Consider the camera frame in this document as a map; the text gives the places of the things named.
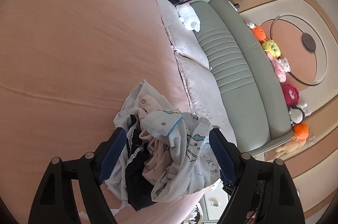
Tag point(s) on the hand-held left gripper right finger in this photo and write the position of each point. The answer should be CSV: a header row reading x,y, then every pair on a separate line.
x,y
223,158

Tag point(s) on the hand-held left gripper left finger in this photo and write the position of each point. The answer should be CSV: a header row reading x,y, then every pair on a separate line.
x,y
112,155

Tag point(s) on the navy garment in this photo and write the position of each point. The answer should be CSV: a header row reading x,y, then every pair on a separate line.
x,y
134,179

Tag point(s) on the light blue printed pants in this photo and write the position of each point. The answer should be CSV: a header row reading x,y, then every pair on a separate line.
x,y
190,160

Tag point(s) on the pink printed garment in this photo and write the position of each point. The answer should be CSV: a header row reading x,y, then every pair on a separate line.
x,y
155,158

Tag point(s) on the white garment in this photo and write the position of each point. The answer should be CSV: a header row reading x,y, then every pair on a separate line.
x,y
133,93

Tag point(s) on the white nightstand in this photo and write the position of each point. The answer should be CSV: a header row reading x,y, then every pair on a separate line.
x,y
214,195

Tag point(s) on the pink bed sheet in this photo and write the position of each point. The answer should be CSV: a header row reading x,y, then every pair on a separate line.
x,y
79,41

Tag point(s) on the row of plush toys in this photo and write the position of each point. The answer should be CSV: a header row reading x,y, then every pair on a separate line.
x,y
270,47

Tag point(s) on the white plush toy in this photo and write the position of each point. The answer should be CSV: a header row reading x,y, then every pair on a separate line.
x,y
188,18

